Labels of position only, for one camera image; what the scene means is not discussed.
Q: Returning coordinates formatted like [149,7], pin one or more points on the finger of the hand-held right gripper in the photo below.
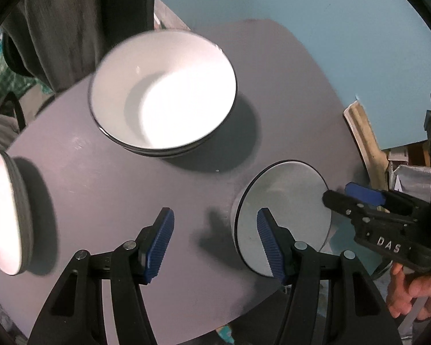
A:
[366,194]
[344,205]

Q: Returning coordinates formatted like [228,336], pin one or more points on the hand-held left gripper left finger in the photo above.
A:
[161,244]

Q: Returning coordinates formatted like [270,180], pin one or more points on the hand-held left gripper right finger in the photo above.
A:
[269,248]

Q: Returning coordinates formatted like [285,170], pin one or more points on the white bowl with black rim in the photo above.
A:
[158,153]
[0,205]
[165,97]

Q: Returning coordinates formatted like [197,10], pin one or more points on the person's right hand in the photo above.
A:
[427,291]

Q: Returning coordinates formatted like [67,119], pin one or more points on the grey storage box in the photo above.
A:
[413,178]

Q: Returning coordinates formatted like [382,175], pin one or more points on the light wooden board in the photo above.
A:
[366,140]

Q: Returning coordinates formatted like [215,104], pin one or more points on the green checkered cloth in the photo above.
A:
[0,68]

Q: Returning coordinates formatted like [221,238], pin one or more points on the dark fleece garment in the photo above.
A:
[57,25]

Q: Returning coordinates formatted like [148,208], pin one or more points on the black office chair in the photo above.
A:
[129,3]

